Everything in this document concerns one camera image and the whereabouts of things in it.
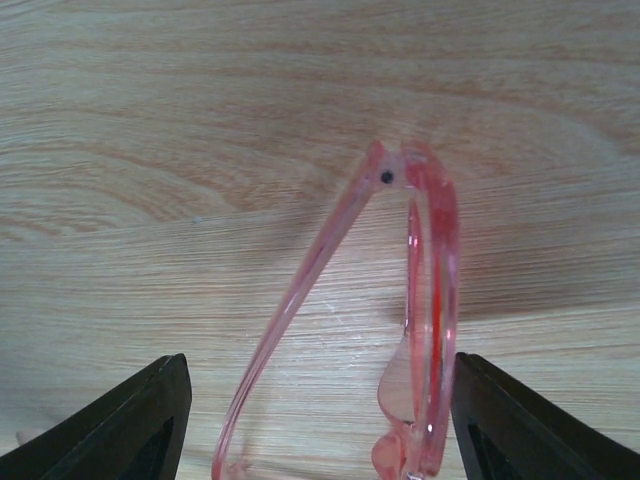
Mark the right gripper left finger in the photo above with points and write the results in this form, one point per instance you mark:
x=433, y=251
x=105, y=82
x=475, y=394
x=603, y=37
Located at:
x=134, y=431

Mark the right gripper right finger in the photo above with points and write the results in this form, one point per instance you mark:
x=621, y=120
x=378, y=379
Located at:
x=505, y=430

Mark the orange transparent sunglasses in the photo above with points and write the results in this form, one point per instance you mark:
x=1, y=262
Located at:
x=415, y=389

